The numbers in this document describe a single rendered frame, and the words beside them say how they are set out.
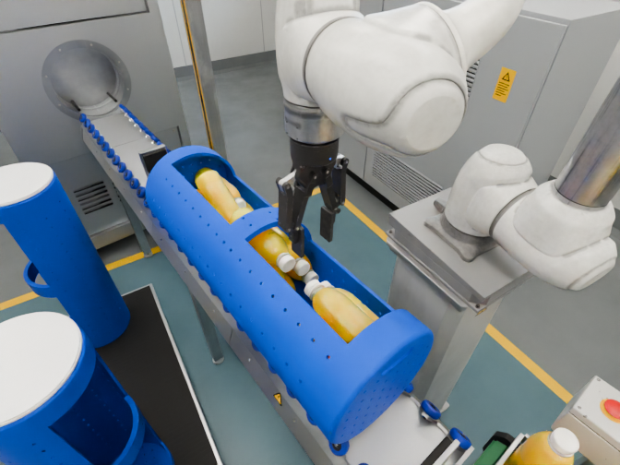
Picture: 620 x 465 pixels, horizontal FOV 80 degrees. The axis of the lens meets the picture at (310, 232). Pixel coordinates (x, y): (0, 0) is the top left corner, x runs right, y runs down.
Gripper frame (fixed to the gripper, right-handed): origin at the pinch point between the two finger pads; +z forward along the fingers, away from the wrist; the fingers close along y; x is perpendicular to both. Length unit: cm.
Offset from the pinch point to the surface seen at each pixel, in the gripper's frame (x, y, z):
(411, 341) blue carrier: 23.3, -3.4, 10.6
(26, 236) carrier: -101, 50, 45
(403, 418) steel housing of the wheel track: 26.4, -5.8, 40.2
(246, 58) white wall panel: -451, -248, 119
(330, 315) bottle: 8.8, 2.3, 14.0
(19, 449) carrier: -20, 63, 41
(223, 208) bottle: -38.1, 0.4, 17.3
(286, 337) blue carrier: 6.7, 11.4, 15.2
